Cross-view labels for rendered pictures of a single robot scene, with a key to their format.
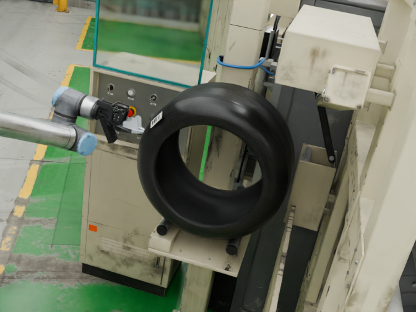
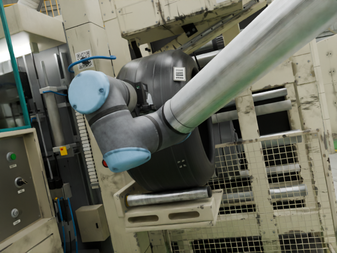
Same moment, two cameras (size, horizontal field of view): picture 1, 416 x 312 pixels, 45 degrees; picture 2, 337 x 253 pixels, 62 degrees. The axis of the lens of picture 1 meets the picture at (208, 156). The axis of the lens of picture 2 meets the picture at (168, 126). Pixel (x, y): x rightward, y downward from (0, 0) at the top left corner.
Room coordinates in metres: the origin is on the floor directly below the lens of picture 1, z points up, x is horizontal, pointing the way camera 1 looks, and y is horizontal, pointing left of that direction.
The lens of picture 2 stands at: (1.62, 1.16, 1.22)
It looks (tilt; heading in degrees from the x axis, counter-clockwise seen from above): 3 degrees down; 276
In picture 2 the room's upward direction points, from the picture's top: 12 degrees counter-clockwise
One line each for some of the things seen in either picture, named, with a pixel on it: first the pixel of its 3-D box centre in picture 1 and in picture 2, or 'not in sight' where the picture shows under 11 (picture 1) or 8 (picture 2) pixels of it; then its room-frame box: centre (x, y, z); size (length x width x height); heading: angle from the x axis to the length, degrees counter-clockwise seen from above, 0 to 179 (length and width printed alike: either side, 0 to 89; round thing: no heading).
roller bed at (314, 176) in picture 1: (310, 186); not in sight; (1.93, -0.45, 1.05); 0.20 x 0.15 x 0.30; 170
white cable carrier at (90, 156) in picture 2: not in sight; (88, 135); (2.12, -0.05, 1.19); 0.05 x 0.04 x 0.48; 80
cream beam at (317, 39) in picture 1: (327, 46); (180, 12); (1.60, -0.31, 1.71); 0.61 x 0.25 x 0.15; 170
